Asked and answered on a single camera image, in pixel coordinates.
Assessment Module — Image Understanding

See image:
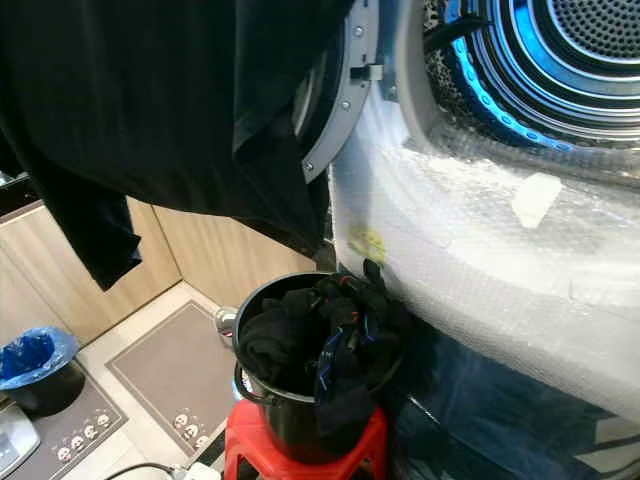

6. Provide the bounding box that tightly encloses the black cloth garment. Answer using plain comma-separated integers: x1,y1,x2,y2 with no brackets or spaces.
0,0,358,292

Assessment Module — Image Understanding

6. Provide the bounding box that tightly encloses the black clothes pile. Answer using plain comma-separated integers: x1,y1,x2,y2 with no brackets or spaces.
240,258,412,438

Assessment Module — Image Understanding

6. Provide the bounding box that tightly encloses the grey washing machine door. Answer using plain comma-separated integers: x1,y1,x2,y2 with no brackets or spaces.
295,0,385,185

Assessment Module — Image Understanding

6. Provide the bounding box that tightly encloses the washing machine with bubble wrap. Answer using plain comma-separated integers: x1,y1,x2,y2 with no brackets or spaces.
328,0,640,480

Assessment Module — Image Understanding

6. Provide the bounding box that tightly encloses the wooden cabinet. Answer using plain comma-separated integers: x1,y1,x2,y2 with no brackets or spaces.
0,198,299,343

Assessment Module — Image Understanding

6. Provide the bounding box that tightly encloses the bin with blue bag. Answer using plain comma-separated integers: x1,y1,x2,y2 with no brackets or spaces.
0,326,86,418

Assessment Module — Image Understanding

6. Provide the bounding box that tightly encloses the white bathroom scale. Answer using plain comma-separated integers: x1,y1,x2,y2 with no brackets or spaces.
0,401,42,479

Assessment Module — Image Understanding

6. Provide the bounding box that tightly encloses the grey floor mat with paws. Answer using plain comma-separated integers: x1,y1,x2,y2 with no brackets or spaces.
105,300,242,457
24,376,129,480

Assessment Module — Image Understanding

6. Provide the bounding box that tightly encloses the silver metal cup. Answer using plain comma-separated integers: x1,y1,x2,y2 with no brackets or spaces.
215,307,241,347

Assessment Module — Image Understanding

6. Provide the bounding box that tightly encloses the colourful detergent bag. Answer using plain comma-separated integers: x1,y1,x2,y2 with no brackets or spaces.
233,363,251,403

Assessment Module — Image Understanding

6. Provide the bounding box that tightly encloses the white power plug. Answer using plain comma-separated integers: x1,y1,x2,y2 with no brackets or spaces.
172,463,223,480

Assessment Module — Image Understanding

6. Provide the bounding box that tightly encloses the red plastic stool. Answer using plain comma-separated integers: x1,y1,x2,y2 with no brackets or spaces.
224,400,390,480

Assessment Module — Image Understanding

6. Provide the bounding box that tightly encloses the black round bucket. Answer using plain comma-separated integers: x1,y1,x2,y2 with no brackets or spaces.
232,271,408,465

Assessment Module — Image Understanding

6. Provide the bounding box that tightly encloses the yellow round sticker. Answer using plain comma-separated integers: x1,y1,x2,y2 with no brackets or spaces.
348,223,388,265

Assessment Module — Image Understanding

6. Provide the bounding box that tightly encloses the white tape patch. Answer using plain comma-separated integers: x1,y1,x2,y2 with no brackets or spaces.
511,173,564,229

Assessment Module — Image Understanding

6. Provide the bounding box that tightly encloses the black cable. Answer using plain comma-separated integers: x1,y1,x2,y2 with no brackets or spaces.
102,462,176,480

